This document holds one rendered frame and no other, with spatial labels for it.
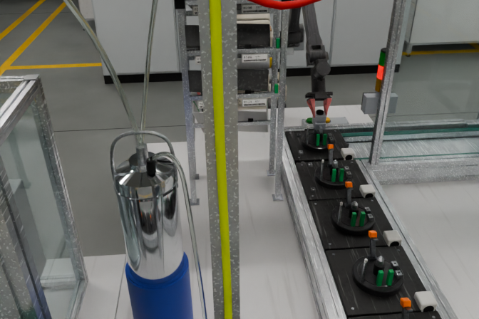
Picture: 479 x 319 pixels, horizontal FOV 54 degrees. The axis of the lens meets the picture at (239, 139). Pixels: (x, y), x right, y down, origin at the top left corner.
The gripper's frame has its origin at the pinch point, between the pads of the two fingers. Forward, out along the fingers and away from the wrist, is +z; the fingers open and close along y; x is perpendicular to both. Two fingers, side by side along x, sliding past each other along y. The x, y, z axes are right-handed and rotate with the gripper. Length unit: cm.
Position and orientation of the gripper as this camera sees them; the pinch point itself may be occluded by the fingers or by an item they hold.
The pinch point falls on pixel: (319, 115)
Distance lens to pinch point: 193.0
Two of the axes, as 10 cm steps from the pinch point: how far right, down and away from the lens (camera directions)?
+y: 10.0, -0.3, 0.6
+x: -0.6, 0.8, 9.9
